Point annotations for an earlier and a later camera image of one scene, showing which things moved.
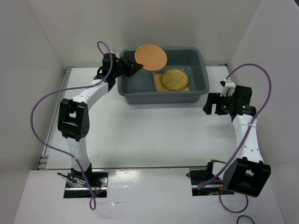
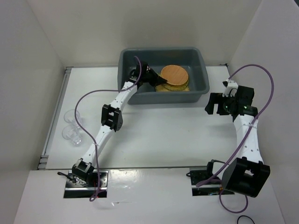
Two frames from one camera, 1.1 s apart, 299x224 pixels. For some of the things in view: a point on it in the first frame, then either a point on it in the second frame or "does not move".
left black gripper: [131, 67] → [157, 80]
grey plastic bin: [139, 88] does not move
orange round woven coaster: [152, 57] → [175, 74]
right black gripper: [214, 98] does not move
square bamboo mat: [159, 85] does not move
